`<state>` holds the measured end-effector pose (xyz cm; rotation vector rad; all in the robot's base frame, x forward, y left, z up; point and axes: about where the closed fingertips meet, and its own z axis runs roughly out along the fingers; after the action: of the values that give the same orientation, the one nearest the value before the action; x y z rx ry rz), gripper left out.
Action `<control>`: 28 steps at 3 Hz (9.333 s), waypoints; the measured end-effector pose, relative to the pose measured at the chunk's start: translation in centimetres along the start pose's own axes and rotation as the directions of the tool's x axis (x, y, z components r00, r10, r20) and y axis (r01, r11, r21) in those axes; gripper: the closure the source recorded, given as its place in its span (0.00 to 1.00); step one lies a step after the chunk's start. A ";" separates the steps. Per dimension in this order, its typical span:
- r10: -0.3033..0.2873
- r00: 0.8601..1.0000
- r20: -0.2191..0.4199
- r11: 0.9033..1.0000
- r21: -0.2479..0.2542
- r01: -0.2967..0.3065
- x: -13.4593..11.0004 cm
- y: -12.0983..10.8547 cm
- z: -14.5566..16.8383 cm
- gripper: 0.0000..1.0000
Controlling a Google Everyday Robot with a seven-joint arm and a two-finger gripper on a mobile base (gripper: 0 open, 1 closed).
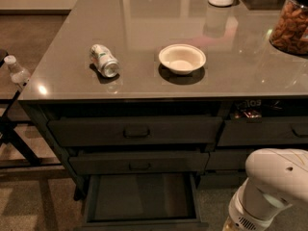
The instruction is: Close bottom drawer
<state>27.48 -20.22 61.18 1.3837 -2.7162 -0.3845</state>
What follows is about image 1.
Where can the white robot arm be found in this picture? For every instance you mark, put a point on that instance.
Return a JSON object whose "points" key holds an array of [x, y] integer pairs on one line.
{"points": [[276, 180]]}

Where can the clear plastic water bottle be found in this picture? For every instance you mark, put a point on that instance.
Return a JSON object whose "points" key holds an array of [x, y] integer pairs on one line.
{"points": [[19, 74]]}

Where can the white paper bowl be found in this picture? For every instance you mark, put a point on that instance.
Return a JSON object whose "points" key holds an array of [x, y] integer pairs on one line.
{"points": [[182, 59]]}

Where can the snack packets in drawer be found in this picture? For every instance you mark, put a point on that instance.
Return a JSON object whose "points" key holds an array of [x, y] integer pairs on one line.
{"points": [[254, 108]]}

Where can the jar of nuts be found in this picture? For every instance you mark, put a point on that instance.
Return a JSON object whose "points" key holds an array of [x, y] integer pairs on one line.
{"points": [[290, 34]]}

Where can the dark cabinet with grey top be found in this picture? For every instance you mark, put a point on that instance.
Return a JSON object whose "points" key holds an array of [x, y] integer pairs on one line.
{"points": [[240, 64]]}

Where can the silver soda can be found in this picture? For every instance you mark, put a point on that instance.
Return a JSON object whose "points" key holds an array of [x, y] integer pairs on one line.
{"points": [[106, 64]]}

